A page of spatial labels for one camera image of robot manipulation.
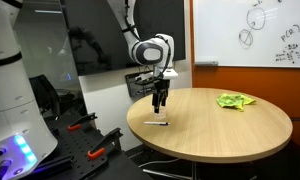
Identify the yellow-green crumpled cloth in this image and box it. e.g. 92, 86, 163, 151
216, 92, 257, 112

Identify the black office chair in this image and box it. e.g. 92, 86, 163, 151
29, 74, 62, 118

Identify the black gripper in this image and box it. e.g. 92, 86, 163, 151
152, 78, 170, 113

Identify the metal table leg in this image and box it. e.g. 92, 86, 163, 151
191, 161, 198, 180

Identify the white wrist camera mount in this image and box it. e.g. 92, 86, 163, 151
162, 68, 179, 80

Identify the black wire wall basket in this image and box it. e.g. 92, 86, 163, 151
124, 70, 156, 98

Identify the white pen with black tip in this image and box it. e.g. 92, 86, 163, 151
143, 121, 171, 127

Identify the black clamp with orange handle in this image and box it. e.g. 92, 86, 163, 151
87, 127, 124, 160
67, 112, 98, 132

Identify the white floor cable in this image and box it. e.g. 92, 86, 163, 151
138, 157, 182, 168

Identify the black wall monitor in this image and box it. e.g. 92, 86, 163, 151
59, 0, 187, 77

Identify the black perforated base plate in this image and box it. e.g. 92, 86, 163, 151
39, 114, 124, 180

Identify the white whiteboard with writing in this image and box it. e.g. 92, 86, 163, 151
193, 0, 300, 69

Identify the round wooden table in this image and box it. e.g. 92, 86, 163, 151
126, 87, 294, 164

